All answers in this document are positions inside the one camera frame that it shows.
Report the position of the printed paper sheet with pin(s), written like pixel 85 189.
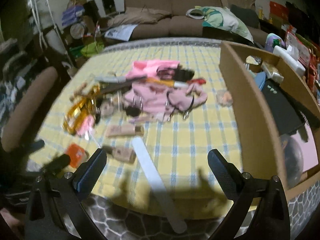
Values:
pixel 121 33

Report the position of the black hair claw clip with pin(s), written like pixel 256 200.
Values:
pixel 177 74

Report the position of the yellow checked tablecloth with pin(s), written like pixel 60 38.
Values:
pixel 177 148

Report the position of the beige cream tube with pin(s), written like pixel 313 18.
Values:
pixel 126 130

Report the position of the brown chair backrest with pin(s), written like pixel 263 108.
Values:
pixel 26 109

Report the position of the green bag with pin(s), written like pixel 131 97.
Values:
pixel 92 49

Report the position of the brown sofa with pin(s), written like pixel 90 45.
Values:
pixel 168 18

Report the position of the beige foundation bottle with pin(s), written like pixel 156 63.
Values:
pixel 122 154

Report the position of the red snack tin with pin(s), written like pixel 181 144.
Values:
pixel 77 155

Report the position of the pale blue nail file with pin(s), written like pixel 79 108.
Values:
pixel 110 79

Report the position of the floral white pillow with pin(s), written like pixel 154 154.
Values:
pixel 220 18

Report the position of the black phone case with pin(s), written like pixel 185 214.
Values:
pixel 288 120

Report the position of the white nail file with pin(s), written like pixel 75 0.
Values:
pixel 158 188

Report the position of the brown cardboard tray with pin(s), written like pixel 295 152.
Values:
pixel 262 154

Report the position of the orange transparent shoehorn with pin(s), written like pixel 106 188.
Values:
pixel 84 104

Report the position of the white tissue box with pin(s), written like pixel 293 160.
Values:
pixel 291 57

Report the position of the pink powder puff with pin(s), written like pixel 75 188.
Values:
pixel 86 126

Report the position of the brown cushion on sofa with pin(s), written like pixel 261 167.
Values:
pixel 135 17

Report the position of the pink cloth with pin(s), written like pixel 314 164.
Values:
pixel 160 99

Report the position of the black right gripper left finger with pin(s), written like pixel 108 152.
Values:
pixel 54 209

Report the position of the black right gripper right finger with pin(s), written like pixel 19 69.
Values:
pixel 271 219

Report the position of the pink box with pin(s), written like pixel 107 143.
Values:
pixel 304 138

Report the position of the grey pebble pattern mat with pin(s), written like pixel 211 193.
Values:
pixel 121 223

